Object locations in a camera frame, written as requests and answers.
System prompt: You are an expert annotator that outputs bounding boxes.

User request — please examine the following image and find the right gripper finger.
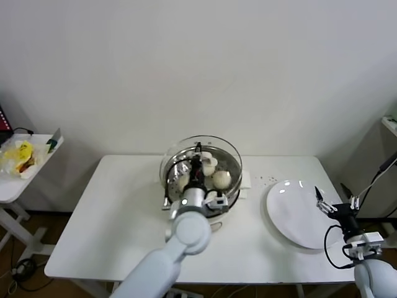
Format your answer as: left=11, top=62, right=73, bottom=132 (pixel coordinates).
left=340, top=182, right=360, bottom=212
left=314, top=185, right=335, bottom=215

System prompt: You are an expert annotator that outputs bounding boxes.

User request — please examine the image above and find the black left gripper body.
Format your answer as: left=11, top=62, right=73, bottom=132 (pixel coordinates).
left=185, top=157, right=207, bottom=189

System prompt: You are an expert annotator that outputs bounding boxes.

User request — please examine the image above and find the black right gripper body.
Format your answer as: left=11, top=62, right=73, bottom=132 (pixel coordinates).
left=330, top=203, right=364, bottom=240

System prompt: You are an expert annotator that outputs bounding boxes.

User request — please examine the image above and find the round glass pot lid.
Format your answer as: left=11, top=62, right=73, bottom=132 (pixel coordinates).
left=159, top=133, right=244, bottom=196

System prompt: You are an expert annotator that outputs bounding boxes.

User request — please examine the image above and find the stainless steel steamer basket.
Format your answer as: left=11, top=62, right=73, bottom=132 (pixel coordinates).
left=154, top=145, right=254, bottom=215

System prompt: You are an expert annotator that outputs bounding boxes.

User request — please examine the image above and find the round white plate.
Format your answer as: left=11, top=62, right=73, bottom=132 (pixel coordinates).
left=266, top=179, right=342, bottom=251

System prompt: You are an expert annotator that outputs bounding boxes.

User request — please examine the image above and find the white shelf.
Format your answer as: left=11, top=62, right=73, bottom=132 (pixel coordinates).
left=381, top=116, right=397, bottom=137

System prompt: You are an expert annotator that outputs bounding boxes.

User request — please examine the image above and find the green and grey booklet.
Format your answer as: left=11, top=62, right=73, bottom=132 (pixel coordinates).
left=46, top=126, right=65, bottom=152

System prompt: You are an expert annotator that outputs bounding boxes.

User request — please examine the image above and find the clear plastic bag yellow food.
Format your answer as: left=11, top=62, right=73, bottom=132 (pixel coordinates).
left=0, top=138, right=52, bottom=180

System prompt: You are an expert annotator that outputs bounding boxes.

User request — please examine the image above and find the white side table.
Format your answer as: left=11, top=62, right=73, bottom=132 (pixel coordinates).
left=0, top=133, right=66, bottom=258

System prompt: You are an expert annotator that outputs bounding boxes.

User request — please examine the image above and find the laptop with dark red screen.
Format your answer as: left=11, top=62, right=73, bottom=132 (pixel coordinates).
left=0, top=101, right=15, bottom=145

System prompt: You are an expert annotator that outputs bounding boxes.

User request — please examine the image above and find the white desk frame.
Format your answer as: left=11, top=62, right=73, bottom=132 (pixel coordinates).
left=356, top=214, right=397, bottom=242

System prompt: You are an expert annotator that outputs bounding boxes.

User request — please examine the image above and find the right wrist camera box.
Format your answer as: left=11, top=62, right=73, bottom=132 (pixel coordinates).
left=342, top=231, right=385, bottom=261

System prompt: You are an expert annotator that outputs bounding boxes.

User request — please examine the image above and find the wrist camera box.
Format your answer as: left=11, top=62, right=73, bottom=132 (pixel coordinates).
left=342, top=231, right=385, bottom=261
left=204, top=189, right=230, bottom=210

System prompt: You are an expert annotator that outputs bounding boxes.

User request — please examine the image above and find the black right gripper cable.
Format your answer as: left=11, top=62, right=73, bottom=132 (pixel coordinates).
left=324, top=225, right=356, bottom=269

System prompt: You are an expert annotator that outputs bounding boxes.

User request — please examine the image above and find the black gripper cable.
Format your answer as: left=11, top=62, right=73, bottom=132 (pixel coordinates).
left=324, top=225, right=356, bottom=269
left=161, top=167, right=172, bottom=212

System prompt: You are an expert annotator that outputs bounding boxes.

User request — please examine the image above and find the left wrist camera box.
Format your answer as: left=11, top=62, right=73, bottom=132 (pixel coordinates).
left=204, top=189, right=230, bottom=210

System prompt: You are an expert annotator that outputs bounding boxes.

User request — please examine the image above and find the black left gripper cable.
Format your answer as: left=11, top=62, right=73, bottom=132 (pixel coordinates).
left=161, top=167, right=172, bottom=212

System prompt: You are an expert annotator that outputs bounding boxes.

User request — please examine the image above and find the black cable with plug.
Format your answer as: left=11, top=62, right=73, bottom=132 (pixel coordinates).
left=356, top=156, right=397, bottom=202

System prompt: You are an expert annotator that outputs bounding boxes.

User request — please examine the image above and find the black floor cable bundle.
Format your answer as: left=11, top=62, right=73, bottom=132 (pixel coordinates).
left=0, top=257, right=50, bottom=294

